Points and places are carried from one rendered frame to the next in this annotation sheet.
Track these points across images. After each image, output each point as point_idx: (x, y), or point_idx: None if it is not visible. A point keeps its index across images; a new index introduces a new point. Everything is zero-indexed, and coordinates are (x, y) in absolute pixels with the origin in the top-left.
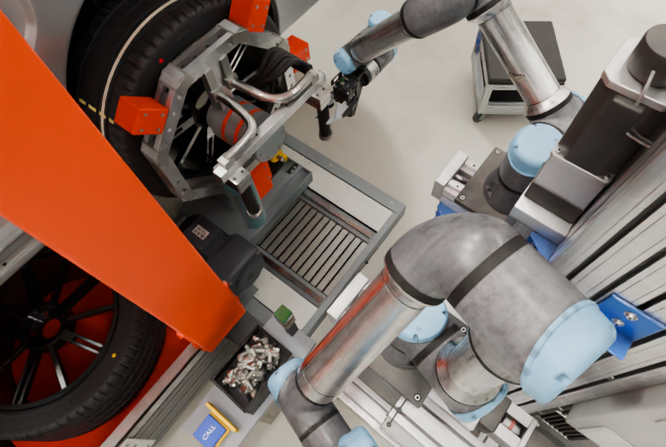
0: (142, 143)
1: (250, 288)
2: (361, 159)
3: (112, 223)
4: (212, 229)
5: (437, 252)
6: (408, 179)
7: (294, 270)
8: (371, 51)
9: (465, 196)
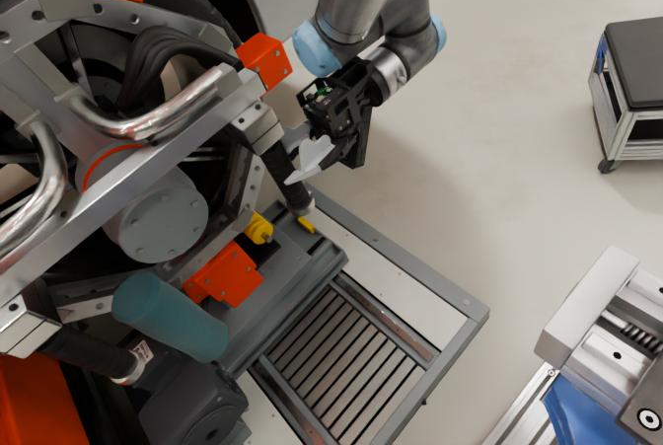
0: None
1: (239, 431)
2: (423, 229)
3: None
4: (159, 349)
5: None
6: (495, 261)
7: (309, 404)
8: None
9: (660, 416)
